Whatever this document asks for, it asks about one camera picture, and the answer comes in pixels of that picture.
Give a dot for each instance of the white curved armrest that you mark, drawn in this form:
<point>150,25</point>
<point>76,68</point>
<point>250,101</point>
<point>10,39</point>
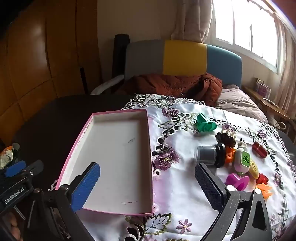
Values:
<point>106,85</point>

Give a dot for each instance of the white green plug-in device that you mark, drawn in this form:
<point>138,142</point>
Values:
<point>242,160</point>

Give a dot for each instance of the orange star cutter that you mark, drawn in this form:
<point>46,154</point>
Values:
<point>266,192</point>

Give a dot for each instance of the wooden wardrobe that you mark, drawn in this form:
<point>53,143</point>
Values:
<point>34,58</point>

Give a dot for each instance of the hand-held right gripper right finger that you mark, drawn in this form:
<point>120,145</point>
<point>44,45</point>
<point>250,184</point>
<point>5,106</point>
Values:
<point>208,185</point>

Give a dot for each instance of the person's left hand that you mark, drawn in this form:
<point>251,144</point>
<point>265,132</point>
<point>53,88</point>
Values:
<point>11,226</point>

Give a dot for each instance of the purple printed box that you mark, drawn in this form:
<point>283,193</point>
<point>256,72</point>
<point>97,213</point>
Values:
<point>262,87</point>

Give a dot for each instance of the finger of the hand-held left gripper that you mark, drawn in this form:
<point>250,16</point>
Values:
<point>34,168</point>
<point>15,167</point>

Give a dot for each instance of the bright window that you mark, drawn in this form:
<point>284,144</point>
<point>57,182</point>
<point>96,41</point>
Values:
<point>249,27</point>

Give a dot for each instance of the grey canister black cap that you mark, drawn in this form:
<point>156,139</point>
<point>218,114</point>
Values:
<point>208,155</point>

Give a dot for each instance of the wooden bedside table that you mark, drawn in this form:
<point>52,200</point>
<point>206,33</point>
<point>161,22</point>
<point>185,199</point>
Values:
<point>268,102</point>

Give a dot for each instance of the brown wooden massage brush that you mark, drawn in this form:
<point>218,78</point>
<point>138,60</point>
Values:
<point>225,139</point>

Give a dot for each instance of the white floral embroidered tablecloth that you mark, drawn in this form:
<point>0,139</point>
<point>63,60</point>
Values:
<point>180,192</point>

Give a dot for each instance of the beige curtain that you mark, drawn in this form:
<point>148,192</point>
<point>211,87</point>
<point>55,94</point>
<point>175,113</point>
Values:
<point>192,20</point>

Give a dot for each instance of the patterned sheer curtain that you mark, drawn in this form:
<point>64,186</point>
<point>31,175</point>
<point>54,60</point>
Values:
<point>288,81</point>

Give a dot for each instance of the yellow oval case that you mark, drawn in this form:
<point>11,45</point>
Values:
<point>253,169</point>

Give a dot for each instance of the pinkish grey duvet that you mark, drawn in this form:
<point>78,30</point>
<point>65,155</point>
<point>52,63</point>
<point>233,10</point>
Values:
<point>240,104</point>

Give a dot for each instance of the pink shallow cardboard box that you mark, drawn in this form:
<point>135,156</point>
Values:
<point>111,150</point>

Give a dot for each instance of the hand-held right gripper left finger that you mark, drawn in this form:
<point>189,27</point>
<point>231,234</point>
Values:
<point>86,185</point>

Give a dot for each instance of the orange building block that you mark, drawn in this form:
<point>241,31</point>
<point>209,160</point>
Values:
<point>230,156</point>

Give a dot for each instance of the small red block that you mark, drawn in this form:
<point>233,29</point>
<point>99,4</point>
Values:
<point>262,178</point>

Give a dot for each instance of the magenta plastic stamp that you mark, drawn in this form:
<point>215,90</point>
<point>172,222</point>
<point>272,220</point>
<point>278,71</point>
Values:
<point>238,182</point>

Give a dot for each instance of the red shiny cylinder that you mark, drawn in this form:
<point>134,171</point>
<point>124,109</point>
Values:
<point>259,149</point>

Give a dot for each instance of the green plastic stamp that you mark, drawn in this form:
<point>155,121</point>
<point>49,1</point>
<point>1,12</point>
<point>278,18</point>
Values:
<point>205,122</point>

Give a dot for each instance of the grey yellow blue headboard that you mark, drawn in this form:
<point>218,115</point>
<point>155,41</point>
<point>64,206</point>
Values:
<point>185,58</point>

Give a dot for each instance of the rust brown blanket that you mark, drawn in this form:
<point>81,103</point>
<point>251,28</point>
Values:
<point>175,84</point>

